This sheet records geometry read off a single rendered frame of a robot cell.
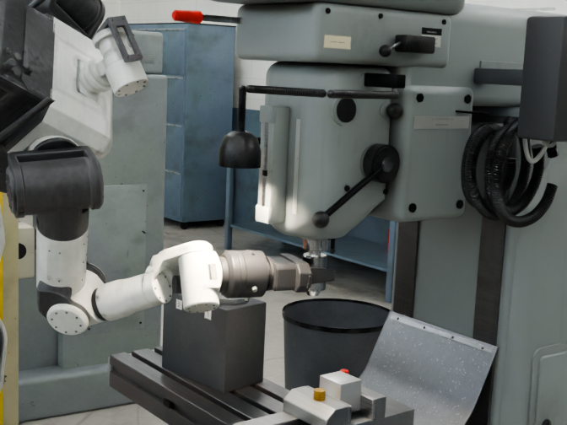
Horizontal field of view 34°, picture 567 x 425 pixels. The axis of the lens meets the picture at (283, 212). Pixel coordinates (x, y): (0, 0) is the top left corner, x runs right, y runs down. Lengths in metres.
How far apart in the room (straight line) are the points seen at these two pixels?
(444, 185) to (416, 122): 0.15
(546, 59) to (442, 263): 0.59
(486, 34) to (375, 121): 0.32
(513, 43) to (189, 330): 0.93
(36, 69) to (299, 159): 0.48
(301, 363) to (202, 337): 1.69
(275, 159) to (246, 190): 7.61
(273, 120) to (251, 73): 7.57
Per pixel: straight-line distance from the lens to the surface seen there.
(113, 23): 1.67
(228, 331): 1.99
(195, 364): 2.09
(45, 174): 1.57
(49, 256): 1.68
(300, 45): 1.58
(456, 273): 2.00
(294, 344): 3.72
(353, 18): 1.60
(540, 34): 1.64
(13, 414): 3.50
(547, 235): 1.95
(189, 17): 1.66
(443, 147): 1.78
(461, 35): 1.81
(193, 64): 8.96
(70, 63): 1.73
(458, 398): 1.97
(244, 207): 9.30
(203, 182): 9.11
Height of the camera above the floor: 1.62
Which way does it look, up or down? 9 degrees down
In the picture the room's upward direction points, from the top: 3 degrees clockwise
